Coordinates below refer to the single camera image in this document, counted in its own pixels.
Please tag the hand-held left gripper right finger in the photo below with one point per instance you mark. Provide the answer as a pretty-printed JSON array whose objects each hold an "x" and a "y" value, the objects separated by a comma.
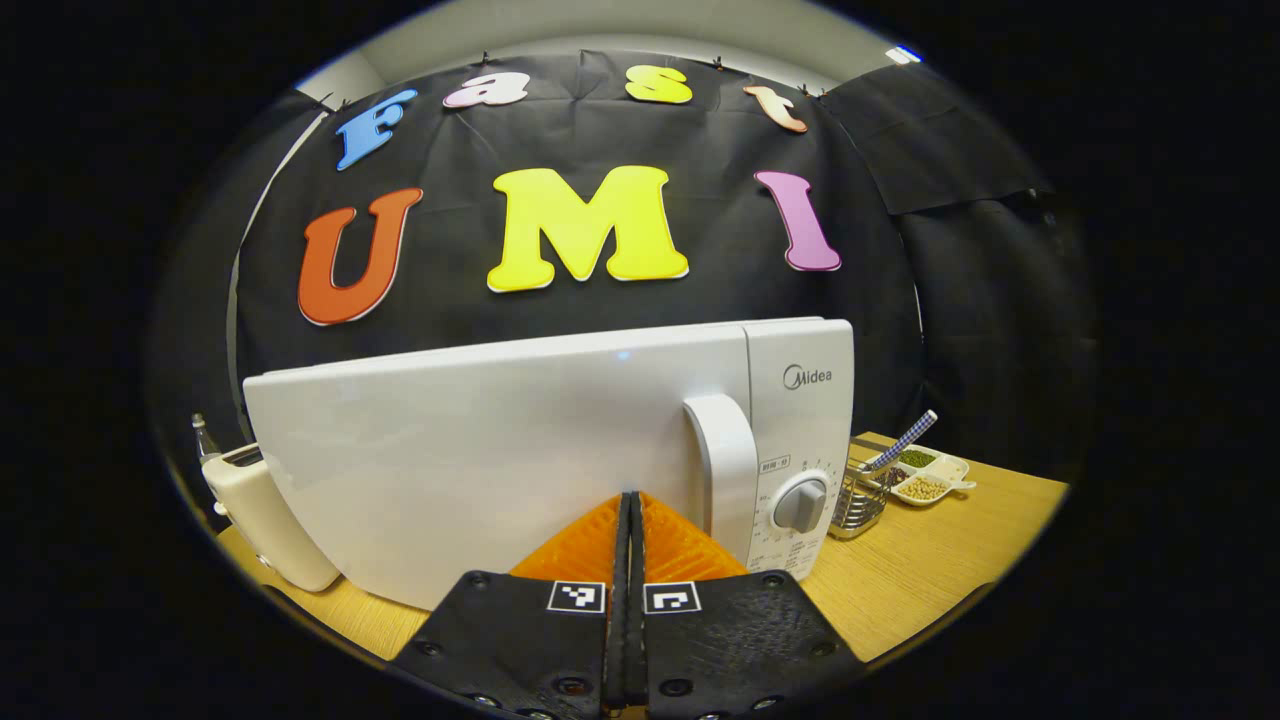
[{"x": 730, "y": 645}]

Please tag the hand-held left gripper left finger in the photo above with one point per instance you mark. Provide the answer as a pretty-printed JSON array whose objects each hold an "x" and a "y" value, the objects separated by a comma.
[{"x": 530, "y": 650}]

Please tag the white microwave oven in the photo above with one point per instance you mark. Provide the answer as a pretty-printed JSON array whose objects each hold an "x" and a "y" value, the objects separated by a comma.
[{"x": 480, "y": 460}]

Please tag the white divided bean dish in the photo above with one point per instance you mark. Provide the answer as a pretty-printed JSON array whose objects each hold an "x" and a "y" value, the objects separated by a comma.
[{"x": 930, "y": 480}]

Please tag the white toaster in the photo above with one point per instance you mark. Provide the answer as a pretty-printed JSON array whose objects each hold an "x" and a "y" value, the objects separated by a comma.
[{"x": 265, "y": 520}]

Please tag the black backdrop cloth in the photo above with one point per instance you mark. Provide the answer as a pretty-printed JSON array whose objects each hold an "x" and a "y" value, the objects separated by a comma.
[{"x": 900, "y": 300}]

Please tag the green label drink bottle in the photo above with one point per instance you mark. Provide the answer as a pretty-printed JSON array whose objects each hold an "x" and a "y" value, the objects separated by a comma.
[{"x": 203, "y": 435}]

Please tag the small ceiling light panel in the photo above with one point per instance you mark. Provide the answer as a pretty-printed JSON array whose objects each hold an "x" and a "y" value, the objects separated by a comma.
[{"x": 903, "y": 55}]

